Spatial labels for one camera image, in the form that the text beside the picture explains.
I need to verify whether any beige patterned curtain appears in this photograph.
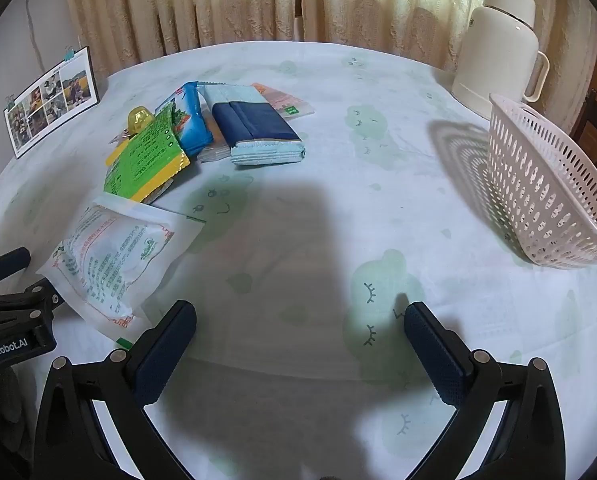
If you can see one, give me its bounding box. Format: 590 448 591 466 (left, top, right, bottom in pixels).
64 0 597 133

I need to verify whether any white plastic basket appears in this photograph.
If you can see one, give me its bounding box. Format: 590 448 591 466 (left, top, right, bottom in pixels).
488 92 597 271

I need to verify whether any person's left forearm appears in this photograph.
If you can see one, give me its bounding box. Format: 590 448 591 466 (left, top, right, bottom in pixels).
0 369 35 463

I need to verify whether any large white snack packet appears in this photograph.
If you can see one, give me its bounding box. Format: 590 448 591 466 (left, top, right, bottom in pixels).
36 192 206 348

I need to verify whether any white thermos jug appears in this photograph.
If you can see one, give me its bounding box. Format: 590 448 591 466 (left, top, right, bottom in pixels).
451 0 550 107

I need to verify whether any green snack packet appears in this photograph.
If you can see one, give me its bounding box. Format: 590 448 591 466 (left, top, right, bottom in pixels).
103 105 192 206

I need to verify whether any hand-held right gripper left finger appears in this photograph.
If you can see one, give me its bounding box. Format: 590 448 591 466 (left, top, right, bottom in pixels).
32 300 198 480

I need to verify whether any orange and pink snack packet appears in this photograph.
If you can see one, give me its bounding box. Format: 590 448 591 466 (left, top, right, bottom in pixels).
251 82 315 121

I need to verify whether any yellow jelly cup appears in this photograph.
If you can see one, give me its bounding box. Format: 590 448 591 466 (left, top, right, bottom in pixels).
127 106 155 137

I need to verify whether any clear biscuit packet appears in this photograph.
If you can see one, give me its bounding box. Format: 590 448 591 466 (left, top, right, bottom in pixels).
198 120 234 163

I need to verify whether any blue snack packet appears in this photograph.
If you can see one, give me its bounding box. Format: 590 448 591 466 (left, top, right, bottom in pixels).
153 81 214 158

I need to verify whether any navy and light blue packet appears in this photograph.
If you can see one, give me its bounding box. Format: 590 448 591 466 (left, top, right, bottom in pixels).
198 84 306 167

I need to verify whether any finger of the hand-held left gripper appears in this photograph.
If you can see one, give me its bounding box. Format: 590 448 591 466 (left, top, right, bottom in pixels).
0 280 66 333
0 247 32 288

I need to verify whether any photo collage board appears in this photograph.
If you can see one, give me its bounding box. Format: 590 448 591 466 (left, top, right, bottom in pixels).
3 46 100 160

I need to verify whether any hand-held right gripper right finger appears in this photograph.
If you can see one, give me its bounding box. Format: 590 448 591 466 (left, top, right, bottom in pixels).
403 302 566 480

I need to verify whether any green printed tablecloth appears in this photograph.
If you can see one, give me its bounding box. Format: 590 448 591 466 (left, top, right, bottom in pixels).
0 40 597 480

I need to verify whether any dark wooden chair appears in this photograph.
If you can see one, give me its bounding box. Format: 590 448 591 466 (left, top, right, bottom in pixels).
571 87 597 176

